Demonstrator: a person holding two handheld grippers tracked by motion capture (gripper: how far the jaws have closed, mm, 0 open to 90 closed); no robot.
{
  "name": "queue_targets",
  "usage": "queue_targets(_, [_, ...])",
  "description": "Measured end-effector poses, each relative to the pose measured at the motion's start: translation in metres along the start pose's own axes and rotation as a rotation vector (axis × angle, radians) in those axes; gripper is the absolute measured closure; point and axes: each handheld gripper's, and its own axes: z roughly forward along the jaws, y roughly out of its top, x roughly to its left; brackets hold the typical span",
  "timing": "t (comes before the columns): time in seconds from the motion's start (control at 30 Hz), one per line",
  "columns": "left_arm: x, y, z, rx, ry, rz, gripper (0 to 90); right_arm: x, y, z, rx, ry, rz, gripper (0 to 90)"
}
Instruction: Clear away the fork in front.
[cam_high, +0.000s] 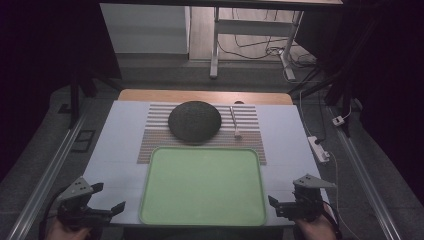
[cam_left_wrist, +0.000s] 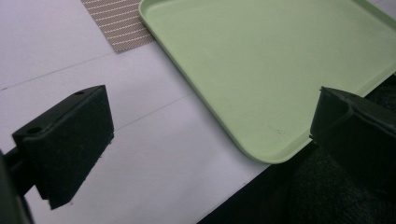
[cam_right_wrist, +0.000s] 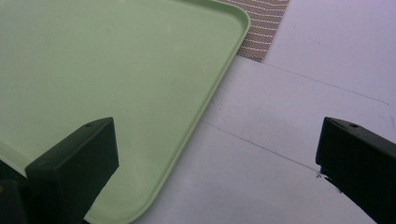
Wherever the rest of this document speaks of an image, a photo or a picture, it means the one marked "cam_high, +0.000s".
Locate silver fork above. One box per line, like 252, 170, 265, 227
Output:
229, 105, 243, 140

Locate person's left hand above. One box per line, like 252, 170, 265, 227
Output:
45, 218, 92, 240

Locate striped woven placemat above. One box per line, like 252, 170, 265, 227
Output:
136, 103, 268, 166

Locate dark round plate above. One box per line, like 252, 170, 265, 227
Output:
167, 100, 223, 144

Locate green plastic tray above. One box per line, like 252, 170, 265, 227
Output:
138, 146, 268, 227

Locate white cabinet panel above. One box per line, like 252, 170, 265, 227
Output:
99, 3, 192, 55

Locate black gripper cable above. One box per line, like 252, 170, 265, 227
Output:
320, 199, 344, 240
38, 188, 69, 240

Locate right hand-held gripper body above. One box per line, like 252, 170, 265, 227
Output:
275, 173, 337, 223

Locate white desk frame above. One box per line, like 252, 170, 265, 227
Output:
208, 6, 305, 81

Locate white power strip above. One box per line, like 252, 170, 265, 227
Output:
307, 135, 331, 164

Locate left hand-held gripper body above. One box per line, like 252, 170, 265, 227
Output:
55, 176, 114, 230

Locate tangled dark floor cables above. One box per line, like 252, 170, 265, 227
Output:
217, 9, 318, 69

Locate aluminium floor rail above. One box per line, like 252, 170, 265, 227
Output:
5, 111, 89, 240
327, 105, 405, 240

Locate black metal stand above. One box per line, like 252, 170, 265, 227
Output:
287, 63, 356, 138
67, 63, 124, 130

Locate thin white cable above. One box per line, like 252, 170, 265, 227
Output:
326, 150, 363, 240

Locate person's right hand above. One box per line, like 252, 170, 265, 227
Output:
295, 203, 338, 240

